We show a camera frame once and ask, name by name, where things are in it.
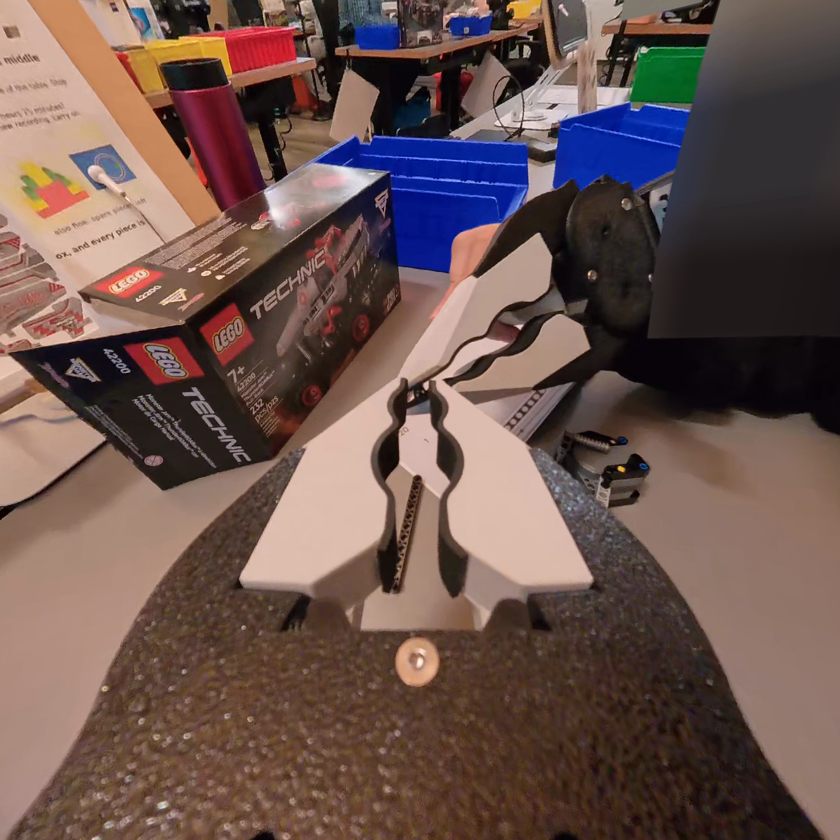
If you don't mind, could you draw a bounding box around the dark toy set box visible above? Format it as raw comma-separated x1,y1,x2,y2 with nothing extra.
397,0,447,48

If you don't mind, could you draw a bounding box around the grey desk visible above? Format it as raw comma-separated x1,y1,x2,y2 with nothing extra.
0,262,840,840

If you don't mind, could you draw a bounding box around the row of red bins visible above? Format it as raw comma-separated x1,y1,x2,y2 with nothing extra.
197,26,298,74

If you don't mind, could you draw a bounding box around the black toy truck set box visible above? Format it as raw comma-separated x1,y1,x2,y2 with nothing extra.
10,164,401,492

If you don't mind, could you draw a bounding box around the long black building beam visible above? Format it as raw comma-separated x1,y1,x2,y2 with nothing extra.
384,474,424,595

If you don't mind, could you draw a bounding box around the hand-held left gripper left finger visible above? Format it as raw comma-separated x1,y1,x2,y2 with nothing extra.
238,378,421,632

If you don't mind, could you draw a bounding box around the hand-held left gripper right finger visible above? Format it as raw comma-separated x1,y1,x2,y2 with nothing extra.
428,379,595,632

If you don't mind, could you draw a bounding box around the white earbud with cable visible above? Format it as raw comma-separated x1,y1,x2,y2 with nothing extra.
87,164,168,244

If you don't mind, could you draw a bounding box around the person's right hand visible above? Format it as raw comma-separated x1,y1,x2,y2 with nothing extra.
430,225,524,343

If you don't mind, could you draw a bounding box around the person's right forearm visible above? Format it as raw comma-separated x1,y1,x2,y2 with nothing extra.
617,335,840,435

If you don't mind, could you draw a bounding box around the black and grey brick assembly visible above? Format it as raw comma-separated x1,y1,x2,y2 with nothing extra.
558,430,651,508

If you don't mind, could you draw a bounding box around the green plastic bin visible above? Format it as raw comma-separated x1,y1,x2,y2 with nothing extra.
630,46,706,106

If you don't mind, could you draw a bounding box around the purple metal tumbler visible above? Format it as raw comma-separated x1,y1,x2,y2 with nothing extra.
159,58,266,212

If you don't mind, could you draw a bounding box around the row of yellow bins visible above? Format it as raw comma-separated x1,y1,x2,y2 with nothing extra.
125,36,234,93

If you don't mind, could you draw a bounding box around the white laptop stand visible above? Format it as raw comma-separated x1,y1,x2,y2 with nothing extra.
518,62,580,127

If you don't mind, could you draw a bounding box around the brown cardboard board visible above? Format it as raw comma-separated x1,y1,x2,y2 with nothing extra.
29,0,221,227

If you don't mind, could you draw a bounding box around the wooden table with black legs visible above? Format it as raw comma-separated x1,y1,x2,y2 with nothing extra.
335,23,546,132

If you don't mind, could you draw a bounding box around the computer monitor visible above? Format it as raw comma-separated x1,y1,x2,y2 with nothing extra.
541,0,592,67

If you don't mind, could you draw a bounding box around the white printed poster sheet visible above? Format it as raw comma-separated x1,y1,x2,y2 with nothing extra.
0,0,198,358

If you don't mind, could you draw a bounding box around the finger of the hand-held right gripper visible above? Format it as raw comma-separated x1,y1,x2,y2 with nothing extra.
444,312,593,391
398,234,567,383

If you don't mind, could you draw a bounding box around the blue plastic bin with dividers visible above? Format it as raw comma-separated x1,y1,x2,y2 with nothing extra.
311,134,530,271

